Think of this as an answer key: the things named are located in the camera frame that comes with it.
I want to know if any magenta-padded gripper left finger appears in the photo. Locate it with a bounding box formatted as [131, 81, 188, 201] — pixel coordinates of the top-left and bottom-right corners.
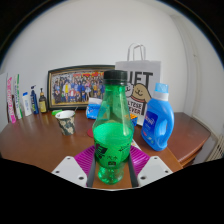
[51, 144, 101, 188]

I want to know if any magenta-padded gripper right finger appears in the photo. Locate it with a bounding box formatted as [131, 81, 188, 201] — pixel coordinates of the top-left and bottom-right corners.
[128, 144, 174, 188]

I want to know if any green plastic drink bottle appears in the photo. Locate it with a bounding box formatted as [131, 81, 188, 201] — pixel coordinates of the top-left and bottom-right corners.
[91, 69, 135, 185]

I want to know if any blue laundry detergent bottle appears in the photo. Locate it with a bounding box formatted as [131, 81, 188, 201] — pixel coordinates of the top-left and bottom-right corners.
[140, 82, 175, 152]

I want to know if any brown wooden side cabinet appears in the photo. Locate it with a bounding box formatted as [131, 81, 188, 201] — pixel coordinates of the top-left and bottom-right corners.
[166, 111, 213, 168]

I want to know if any small green packet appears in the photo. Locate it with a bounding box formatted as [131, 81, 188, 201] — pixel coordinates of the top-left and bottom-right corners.
[50, 109, 64, 117]

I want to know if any blue tissue pack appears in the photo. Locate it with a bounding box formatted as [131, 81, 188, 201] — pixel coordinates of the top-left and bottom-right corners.
[85, 97, 104, 120]

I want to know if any amber pump bottle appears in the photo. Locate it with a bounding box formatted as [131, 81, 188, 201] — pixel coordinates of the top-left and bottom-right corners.
[38, 87, 49, 114]

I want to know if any white radiator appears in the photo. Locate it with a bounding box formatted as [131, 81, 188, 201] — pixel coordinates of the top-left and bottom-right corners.
[206, 133, 224, 163]

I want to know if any white tube bottle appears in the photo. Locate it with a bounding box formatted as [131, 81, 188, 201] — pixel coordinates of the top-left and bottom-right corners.
[22, 91, 33, 117]

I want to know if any framed group photo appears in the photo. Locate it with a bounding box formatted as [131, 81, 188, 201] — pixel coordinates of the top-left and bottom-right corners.
[46, 64, 116, 111]

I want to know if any green white toothpaste box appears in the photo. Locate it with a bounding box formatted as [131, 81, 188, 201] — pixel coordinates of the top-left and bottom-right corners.
[13, 73, 24, 120]

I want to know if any pink toothpaste box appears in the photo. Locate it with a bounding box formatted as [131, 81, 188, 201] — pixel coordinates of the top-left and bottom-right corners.
[5, 76, 18, 125]

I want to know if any white paper gift bag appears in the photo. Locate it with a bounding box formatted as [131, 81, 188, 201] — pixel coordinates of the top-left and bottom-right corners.
[114, 43, 162, 127]

